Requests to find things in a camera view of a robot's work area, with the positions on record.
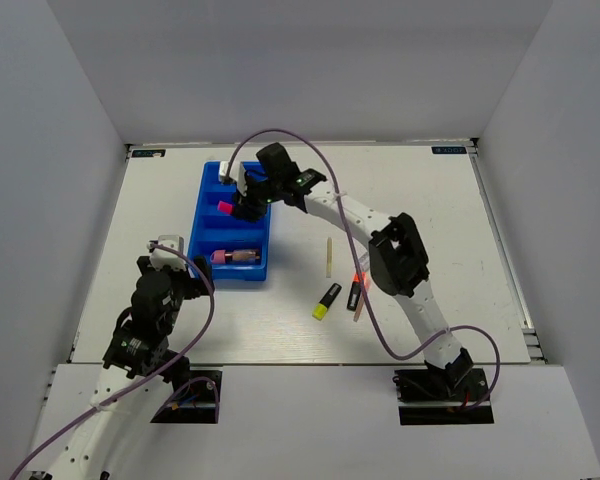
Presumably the clear blue cap spray bottle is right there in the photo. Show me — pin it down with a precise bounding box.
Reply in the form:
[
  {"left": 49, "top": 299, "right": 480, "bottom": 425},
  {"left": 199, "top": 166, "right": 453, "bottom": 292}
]
[{"left": 359, "top": 252, "right": 370, "bottom": 271}]

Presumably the orange cap black highlighter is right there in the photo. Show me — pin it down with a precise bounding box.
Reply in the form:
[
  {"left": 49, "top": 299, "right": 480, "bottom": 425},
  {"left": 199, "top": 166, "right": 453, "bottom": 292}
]
[{"left": 346, "top": 272, "right": 366, "bottom": 311}]

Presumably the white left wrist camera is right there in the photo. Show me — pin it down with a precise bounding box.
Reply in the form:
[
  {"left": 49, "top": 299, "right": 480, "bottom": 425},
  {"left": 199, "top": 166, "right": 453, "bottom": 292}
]
[{"left": 147, "top": 235, "right": 187, "bottom": 272}]

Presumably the yellow cap black highlighter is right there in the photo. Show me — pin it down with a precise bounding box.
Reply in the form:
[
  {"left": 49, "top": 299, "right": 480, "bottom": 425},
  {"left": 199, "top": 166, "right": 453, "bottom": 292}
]
[{"left": 312, "top": 283, "right": 342, "bottom": 321}]

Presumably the left corner label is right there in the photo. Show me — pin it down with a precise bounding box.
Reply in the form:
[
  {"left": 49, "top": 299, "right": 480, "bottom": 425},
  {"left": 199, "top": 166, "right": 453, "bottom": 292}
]
[{"left": 131, "top": 149, "right": 166, "bottom": 158}]

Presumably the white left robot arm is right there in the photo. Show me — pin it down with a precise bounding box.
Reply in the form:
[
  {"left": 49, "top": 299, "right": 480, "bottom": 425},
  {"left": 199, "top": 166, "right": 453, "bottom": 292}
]
[{"left": 11, "top": 243, "right": 215, "bottom": 479}]

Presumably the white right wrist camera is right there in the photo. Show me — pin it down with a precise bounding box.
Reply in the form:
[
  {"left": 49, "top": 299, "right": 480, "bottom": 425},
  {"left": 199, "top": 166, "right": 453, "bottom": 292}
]
[{"left": 218, "top": 161, "right": 247, "bottom": 195}]

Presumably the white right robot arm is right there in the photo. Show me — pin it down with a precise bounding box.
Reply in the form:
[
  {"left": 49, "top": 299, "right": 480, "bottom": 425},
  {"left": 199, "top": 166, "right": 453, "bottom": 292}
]
[{"left": 219, "top": 143, "right": 473, "bottom": 399}]

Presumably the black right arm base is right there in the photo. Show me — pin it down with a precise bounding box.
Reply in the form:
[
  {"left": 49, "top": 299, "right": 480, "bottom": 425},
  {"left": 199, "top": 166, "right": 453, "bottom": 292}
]
[{"left": 392, "top": 368, "right": 494, "bottom": 426}]

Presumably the orange refill tube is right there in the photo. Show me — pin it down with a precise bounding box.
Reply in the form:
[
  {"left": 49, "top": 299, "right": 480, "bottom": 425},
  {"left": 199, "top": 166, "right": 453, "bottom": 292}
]
[{"left": 353, "top": 289, "right": 366, "bottom": 323}]

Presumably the corner label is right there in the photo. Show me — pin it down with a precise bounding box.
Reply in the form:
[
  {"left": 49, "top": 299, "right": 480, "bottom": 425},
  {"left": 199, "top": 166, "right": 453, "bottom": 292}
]
[
  {"left": 131, "top": 149, "right": 166, "bottom": 158},
  {"left": 431, "top": 145, "right": 467, "bottom": 155}
]

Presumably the right corner label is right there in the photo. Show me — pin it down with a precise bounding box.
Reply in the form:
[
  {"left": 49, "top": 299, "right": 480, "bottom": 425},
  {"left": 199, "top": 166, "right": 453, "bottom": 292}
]
[{"left": 431, "top": 145, "right": 467, "bottom": 155}]

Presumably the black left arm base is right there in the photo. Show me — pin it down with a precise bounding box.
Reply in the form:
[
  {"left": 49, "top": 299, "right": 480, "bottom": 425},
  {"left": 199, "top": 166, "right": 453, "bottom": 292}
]
[{"left": 151, "top": 369, "right": 223, "bottom": 425}]

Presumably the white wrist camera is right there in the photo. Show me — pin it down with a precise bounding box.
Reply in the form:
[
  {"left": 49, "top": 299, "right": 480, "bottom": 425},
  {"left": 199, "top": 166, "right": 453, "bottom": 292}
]
[
  {"left": 218, "top": 161, "right": 247, "bottom": 195},
  {"left": 147, "top": 235, "right": 187, "bottom": 272}
]

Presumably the pink cap black highlighter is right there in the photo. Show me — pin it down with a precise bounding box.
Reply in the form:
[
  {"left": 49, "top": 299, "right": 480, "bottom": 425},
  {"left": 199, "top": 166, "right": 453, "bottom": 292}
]
[{"left": 217, "top": 201, "right": 235, "bottom": 216}]

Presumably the blue compartment tray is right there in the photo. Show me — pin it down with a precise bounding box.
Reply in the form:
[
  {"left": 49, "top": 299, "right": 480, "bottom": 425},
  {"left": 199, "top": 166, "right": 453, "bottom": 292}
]
[{"left": 188, "top": 161, "right": 271, "bottom": 282}]

